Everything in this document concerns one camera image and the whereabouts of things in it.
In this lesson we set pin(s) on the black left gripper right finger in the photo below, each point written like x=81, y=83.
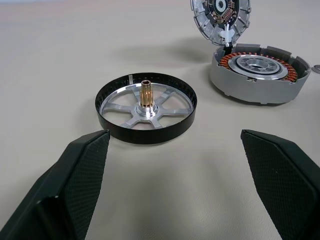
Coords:
x=282, y=180

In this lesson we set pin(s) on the grey stator housing copper windings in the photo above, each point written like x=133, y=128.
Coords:
x=250, y=90

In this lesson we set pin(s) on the grey round motor stator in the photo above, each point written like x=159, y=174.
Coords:
x=207, y=30

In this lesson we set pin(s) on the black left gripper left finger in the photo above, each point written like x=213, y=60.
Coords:
x=62, y=190

